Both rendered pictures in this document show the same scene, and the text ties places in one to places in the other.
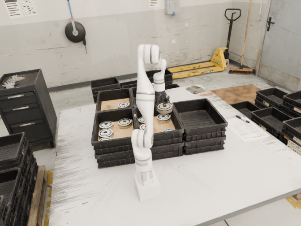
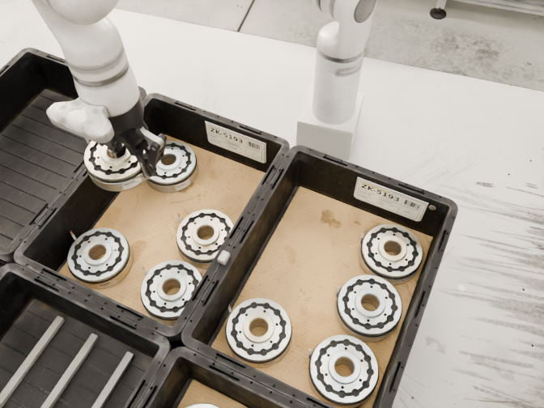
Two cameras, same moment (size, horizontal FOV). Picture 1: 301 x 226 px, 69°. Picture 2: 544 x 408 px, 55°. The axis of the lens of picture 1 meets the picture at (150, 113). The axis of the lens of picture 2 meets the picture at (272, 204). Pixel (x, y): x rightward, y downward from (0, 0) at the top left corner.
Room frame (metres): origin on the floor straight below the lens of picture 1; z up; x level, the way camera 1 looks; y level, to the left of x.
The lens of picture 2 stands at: (1.67, 0.37, 1.65)
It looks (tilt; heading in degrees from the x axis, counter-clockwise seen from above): 57 degrees down; 212
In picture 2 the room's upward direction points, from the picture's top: 1 degrees counter-clockwise
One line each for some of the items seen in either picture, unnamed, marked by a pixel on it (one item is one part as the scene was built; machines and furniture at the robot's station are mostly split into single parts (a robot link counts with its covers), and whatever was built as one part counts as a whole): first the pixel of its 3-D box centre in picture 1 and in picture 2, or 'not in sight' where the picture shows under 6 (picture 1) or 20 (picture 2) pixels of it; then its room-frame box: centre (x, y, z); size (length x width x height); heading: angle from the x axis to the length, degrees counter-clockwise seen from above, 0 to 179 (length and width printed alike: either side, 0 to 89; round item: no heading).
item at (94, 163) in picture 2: (164, 106); (117, 153); (1.36, -0.10, 1.01); 0.10 x 0.10 x 0.01
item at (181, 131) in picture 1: (156, 119); (162, 200); (1.35, -0.04, 0.92); 0.40 x 0.30 x 0.02; 6
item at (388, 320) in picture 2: (105, 132); (369, 303); (1.31, 0.33, 0.86); 0.10 x 0.10 x 0.01
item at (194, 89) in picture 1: (195, 89); not in sight; (2.26, -0.52, 0.71); 0.22 x 0.19 x 0.01; 15
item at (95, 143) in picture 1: (114, 124); (329, 269); (1.32, 0.26, 0.92); 0.40 x 0.30 x 0.02; 6
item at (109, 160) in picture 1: (118, 142); not in sight; (1.32, 0.26, 0.76); 0.40 x 0.30 x 0.12; 6
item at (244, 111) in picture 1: (246, 117); not in sight; (2.28, -1.18, 0.26); 0.40 x 0.30 x 0.23; 15
